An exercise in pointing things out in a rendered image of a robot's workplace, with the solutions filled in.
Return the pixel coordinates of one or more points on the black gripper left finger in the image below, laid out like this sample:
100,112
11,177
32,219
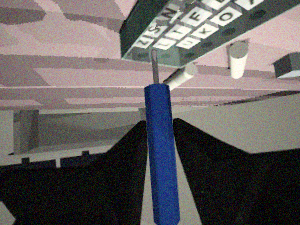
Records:
111,186

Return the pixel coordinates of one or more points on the blue stylus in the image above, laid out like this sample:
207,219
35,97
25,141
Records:
162,158

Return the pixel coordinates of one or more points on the grey keyboard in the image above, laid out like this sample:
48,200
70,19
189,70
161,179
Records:
183,31

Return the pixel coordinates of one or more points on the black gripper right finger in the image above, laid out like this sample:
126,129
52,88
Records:
225,180

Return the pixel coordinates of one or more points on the small grey cube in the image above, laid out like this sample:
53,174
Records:
288,66

